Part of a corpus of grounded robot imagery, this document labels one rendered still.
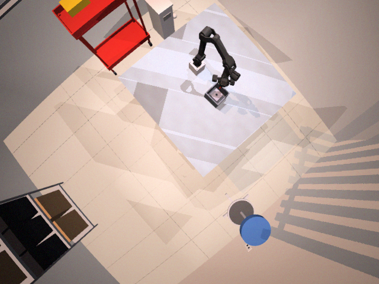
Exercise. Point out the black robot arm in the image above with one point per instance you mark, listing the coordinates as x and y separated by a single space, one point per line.
227 60

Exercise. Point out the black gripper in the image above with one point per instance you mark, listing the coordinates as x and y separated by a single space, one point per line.
215 78

